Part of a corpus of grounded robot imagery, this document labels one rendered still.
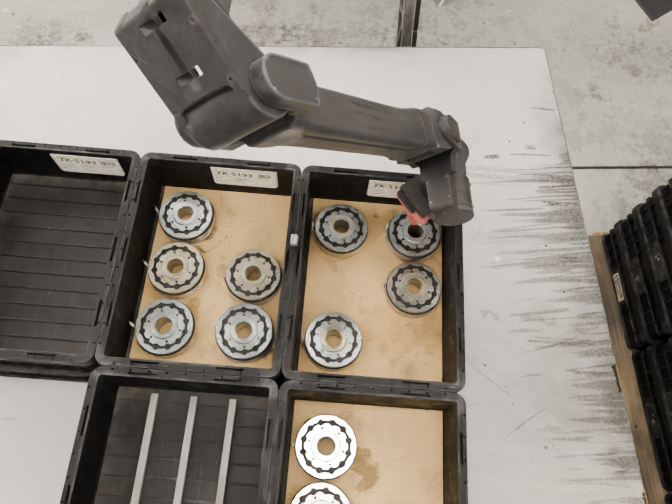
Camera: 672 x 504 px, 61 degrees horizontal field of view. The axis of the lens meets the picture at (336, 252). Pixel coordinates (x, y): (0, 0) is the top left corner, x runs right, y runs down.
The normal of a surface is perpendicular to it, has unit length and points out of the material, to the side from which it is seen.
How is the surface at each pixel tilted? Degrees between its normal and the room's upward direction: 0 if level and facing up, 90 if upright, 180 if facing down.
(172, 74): 63
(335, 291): 0
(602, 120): 0
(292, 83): 50
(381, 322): 0
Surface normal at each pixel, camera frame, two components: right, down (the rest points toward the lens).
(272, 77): 0.80, -0.26
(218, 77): -0.32, 0.58
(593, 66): 0.04, -0.39
